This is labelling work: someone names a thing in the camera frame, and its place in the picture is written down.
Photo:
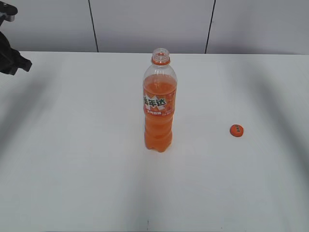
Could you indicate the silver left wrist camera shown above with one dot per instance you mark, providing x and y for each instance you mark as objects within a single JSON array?
[{"x": 7, "y": 11}]

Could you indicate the orange soda plastic bottle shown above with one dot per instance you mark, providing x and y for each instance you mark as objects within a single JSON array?
[{"x": 159, "y": 98}]

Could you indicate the orange bottle cap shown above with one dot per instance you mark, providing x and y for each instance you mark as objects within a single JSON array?
[{"x": 236, "y": 130}]

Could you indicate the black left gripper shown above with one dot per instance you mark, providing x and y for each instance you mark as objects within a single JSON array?
[{"x": 11, "y": 59}]

